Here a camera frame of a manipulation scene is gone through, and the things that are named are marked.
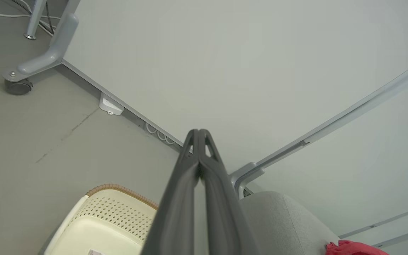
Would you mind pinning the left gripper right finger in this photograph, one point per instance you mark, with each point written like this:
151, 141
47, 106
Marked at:
221, 205

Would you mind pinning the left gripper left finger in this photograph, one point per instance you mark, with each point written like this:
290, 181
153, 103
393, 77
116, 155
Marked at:
175, 202

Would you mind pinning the red clothing with white stripes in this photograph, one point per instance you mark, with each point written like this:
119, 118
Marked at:
352, 249

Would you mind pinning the cream plastic laundry basket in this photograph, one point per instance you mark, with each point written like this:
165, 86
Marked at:
108, 226

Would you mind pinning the grey partition foot with caster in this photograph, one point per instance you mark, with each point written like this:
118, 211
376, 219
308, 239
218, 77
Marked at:
53, 53

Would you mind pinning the dark grey caster wheel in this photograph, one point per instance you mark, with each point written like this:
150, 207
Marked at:
18, 87

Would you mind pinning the grey metal leg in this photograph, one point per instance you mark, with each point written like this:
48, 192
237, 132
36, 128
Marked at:
34, 19

